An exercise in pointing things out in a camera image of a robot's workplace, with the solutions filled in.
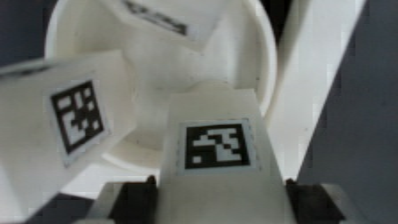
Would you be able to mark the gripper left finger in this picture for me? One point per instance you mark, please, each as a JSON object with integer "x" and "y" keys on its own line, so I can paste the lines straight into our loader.
{"x": 125, "y": 205}

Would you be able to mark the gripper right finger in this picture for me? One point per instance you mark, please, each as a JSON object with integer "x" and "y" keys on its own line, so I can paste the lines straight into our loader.
{"x": 321, "y": 204}

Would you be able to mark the white U-shaped fence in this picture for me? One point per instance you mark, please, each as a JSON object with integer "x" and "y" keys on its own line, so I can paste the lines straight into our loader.
{"x": 312, "y": 42}

